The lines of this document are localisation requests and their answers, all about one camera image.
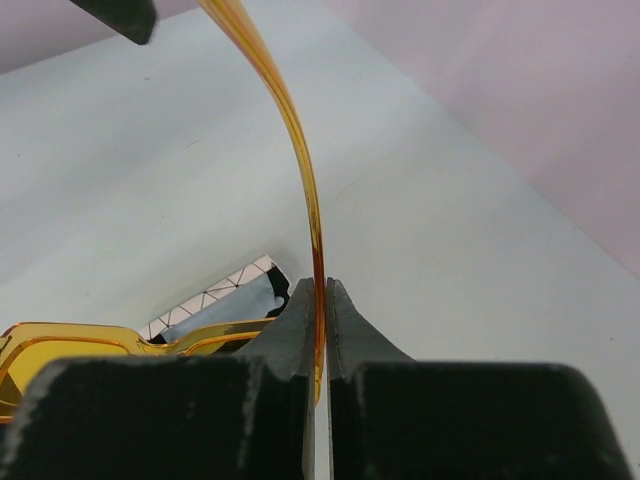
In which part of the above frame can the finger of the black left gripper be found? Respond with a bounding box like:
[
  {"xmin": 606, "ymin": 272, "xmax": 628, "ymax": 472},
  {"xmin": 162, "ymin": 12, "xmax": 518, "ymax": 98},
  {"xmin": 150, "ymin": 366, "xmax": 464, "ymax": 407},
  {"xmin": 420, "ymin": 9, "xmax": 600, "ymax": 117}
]
[{"xmin": 72, "ymin": 0, "xmax": 158, "ymax": 45}]

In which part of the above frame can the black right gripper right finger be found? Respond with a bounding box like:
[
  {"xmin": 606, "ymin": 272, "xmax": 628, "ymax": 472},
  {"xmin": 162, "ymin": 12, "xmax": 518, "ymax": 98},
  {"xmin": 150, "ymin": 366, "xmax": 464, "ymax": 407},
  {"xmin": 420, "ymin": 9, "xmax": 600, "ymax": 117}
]
[{"xmin": 326, "ymin": 279, "xmax": 632, "ymax": 479}]

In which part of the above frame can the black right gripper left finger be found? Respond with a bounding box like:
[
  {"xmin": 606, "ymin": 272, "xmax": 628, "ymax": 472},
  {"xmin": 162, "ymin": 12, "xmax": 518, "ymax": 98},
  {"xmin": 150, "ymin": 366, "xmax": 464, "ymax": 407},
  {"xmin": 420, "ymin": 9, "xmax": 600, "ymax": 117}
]
[{"xmin": 1, "ymin": 279, "xmax": 315, "ymax": 479}]

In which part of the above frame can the white geometric glasses case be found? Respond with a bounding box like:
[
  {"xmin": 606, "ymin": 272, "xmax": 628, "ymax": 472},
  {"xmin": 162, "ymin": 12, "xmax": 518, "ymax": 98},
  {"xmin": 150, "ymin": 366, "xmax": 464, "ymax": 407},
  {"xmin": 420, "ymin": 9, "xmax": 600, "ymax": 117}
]
[{"xmin": 138, "ymin": 255, "xmax": 290, "ymax": 344}]

